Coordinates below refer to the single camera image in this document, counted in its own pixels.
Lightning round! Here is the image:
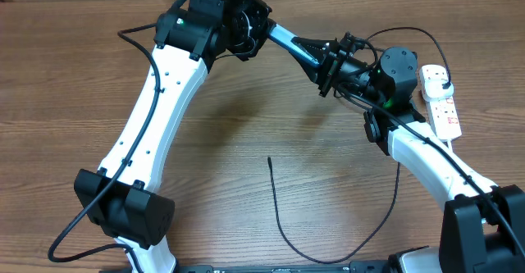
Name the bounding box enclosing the blue-screen smartphone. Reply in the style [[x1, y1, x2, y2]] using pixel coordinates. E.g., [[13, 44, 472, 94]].
[[268, 24, 321, 68]]

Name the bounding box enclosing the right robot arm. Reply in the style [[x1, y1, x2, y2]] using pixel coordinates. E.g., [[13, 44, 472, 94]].
[[279, 34, 524, 272]]

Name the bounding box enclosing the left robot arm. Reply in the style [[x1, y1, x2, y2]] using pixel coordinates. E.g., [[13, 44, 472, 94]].
[[74, 0, 270, 272]]

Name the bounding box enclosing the white charger plug adapter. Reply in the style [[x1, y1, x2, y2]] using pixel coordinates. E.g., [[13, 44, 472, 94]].
[[422, 79, 454, 102]]

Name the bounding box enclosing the white power strip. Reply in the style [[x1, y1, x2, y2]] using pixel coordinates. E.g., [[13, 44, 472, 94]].
[[418, 64, 462, 143]]

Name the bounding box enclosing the black charger cable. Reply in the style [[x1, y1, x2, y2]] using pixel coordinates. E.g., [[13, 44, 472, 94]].
[[267, 26, 453, 265]]

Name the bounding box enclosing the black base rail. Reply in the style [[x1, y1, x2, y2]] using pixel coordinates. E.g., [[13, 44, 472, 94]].
[[98, 260, 395, 273]]

